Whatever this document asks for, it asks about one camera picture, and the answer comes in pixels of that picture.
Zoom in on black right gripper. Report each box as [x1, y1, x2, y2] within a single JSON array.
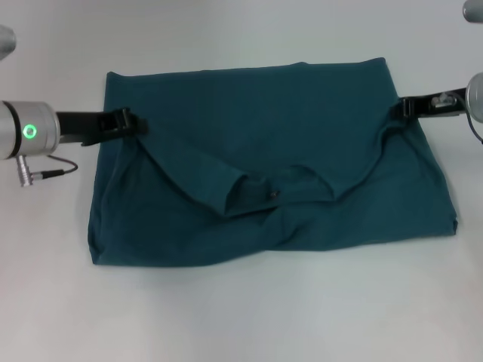
[[389, 87, 469, 121]]

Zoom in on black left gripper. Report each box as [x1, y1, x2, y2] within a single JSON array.
[[54, 107, 149, 147]]

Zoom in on teal blue printed T-shirt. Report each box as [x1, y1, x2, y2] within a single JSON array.
[[86, 57, 460, 269]]

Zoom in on right gripper cable with plug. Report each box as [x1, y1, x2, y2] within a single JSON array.
[[432, 92, 483, 146]]

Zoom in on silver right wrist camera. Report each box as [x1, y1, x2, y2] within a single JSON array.
[[462, 0, 483, 24]]

